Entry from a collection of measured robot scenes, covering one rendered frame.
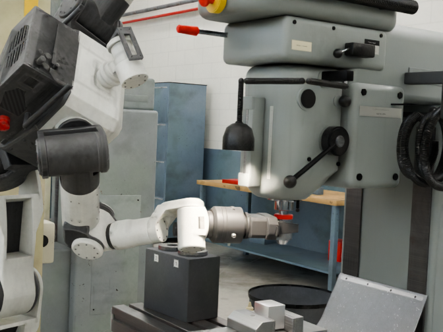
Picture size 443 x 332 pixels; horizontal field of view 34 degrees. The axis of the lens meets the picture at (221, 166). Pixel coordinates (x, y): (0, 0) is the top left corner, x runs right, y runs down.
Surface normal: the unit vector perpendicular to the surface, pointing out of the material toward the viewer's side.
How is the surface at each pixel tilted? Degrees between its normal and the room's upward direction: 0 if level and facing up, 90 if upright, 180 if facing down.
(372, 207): 90
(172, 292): 90
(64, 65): 58
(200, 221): 67
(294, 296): 86
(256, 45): 90
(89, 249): 134
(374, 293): 63
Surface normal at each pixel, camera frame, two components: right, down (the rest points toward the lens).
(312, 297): -0.57, -0.04
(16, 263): 0.79, 0.15
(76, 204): -0.14, 0.72
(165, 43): -0.81, 0.00
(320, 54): 0.58, 0.07
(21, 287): 0.80, -0.09
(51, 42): 0.70, -0.47
